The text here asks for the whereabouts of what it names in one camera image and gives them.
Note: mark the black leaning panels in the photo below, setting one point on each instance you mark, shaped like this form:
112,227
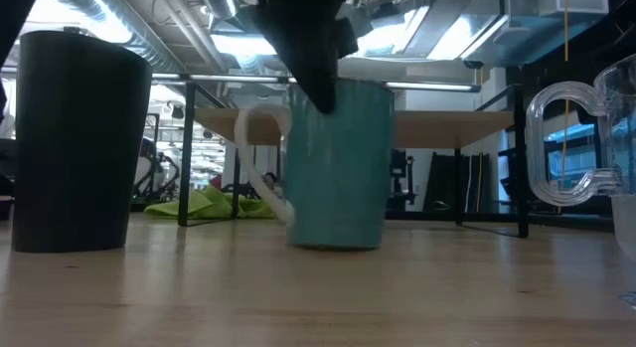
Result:
447,183

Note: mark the green cloth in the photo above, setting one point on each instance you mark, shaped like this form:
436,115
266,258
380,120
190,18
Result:
199,205

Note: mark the black tumbler cup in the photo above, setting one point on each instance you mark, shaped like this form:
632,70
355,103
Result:
79,138

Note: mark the person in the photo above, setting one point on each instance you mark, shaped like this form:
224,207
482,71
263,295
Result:
270,180

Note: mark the wooden shelf black metal legs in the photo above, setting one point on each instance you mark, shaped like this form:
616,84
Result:
447,128

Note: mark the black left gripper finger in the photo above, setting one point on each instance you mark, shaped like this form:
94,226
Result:
349,39
308,39

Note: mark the silver ceiling air duct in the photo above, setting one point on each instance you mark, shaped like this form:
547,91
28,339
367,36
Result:
149,44
218,1

